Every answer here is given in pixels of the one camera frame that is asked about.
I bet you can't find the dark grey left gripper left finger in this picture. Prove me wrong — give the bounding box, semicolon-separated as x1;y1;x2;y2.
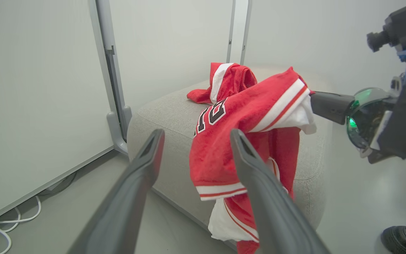
67;129;166;254

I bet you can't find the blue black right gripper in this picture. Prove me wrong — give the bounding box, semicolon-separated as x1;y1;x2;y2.
310;42;406;168

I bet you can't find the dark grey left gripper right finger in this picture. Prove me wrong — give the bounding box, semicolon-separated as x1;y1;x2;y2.
229;129;330;254

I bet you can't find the red jersey with black number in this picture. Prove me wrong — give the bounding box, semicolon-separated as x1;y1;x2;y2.
189;66;317;254

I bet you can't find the red white jersey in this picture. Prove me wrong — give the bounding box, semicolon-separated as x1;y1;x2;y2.
187;62;258;105

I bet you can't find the grey partition foot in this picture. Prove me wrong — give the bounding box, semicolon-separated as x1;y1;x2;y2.
106;111;129;156
122;105;133;141

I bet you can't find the wide white partition panel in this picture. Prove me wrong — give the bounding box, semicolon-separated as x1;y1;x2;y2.
0;0;119;230

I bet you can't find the black glossy shoe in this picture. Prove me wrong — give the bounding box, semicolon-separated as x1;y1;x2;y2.
381;226;406;254

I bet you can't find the dark floor cable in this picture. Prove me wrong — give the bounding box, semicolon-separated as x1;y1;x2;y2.
37;172;78;196

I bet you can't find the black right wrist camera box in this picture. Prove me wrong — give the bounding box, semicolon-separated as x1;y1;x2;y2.
367;0;406;52

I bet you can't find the white looped floor cable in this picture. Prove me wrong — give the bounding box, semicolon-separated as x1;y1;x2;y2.
0;196;42;254

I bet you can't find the grey partition frame post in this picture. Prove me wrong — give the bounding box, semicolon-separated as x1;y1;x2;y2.
226;0;253;66

